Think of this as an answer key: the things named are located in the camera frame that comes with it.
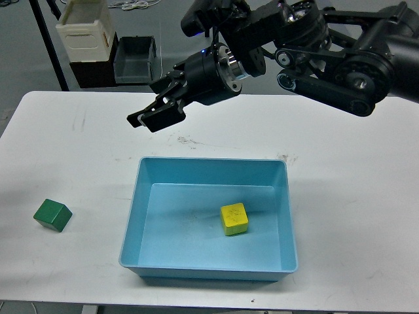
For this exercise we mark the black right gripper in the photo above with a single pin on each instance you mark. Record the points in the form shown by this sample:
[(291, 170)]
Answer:
[(207, 77)]

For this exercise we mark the black crate under cream crate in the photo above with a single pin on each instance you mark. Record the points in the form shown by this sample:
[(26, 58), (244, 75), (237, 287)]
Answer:
[(96, 74)]

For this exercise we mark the light blue plastic box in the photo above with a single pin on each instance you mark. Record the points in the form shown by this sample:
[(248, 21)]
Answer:
[(174, 227)]

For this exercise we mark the yellow block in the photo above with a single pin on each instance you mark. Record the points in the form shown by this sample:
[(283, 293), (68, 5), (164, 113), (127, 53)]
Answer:
[(234, 219)]

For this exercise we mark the green block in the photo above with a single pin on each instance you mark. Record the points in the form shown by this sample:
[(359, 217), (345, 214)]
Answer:
[(53, 215)]

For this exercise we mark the black frame leg left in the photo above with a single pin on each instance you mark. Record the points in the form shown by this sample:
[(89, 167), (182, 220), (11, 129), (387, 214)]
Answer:
[(39, 18)]

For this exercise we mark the cream plastic crate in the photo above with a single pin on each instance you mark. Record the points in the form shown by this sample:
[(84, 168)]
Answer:
[(86, 31)]

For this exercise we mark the dark grey open bin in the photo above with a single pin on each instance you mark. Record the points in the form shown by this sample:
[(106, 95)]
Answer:
[(134, 60)]

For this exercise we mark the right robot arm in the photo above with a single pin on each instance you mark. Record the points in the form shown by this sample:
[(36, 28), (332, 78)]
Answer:
[(345, 59)]

